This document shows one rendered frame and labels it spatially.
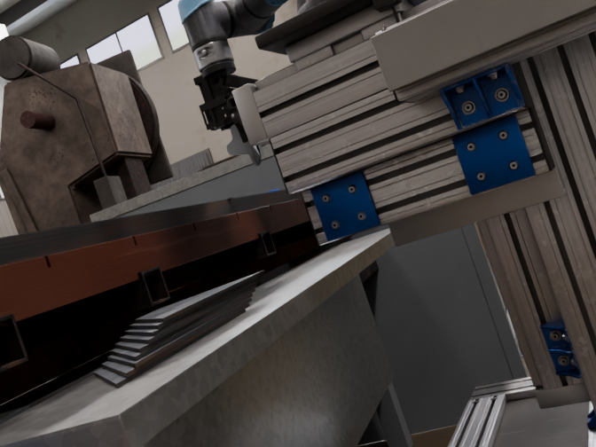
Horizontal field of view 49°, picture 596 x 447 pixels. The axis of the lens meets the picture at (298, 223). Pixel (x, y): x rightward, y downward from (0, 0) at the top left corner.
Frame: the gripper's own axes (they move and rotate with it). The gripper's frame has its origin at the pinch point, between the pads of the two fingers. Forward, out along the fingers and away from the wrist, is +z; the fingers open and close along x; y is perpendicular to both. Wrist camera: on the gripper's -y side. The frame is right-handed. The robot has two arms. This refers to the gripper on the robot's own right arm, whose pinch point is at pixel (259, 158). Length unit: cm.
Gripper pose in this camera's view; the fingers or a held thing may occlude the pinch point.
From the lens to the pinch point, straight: 132.1
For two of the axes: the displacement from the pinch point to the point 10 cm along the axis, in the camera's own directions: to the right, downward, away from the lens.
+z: 3.3, 9.4, 0.0
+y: -8.9, 3.1, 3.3
